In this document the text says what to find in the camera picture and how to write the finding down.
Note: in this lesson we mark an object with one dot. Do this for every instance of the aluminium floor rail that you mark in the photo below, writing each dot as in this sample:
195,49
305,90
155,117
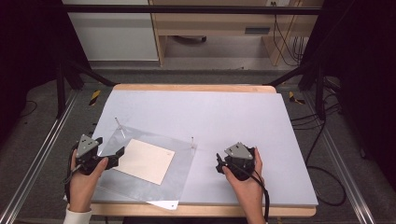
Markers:
339,161
40,155

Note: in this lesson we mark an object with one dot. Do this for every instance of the wooden table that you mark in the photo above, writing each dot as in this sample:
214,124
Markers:
199,87

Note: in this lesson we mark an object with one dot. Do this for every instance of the white table mat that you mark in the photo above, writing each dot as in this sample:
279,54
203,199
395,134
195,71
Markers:
224,121

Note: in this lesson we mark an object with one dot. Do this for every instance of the white cabinet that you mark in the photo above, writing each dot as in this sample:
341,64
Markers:
115,37

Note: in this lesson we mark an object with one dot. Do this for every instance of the wooden desk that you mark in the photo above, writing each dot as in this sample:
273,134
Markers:
214,23

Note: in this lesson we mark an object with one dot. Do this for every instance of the black metal stand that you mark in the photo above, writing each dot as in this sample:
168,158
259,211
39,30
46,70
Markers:
317,84
63,81

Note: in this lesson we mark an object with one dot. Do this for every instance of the left yellow clamp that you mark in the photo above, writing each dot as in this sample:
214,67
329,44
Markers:
95,97

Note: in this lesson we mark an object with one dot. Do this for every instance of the yellow clamp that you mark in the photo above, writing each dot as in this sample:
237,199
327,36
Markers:
95,97
294,99

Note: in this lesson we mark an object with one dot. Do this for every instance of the black metal crossbar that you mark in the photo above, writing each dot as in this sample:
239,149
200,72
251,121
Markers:
186,9

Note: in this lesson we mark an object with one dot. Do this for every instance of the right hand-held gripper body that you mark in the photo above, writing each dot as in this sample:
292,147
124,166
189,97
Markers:
239,152

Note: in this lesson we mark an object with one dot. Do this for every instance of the person's right hand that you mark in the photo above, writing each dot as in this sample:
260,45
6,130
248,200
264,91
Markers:
247,189

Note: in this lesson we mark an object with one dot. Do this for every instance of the clear plastic bag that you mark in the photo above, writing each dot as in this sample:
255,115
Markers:
174,169

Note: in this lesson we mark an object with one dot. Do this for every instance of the person's left hand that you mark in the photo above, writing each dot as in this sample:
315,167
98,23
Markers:
85,186

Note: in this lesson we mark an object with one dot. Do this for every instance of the dark curtain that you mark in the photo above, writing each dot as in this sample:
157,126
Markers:
28,46
361,62

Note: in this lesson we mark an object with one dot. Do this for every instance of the right yellow clamp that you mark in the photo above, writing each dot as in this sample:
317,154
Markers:
294,99

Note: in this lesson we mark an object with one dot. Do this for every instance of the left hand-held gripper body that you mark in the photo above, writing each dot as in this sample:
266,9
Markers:
85,146

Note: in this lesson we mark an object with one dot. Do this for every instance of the beige card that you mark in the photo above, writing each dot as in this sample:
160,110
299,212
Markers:
144,161

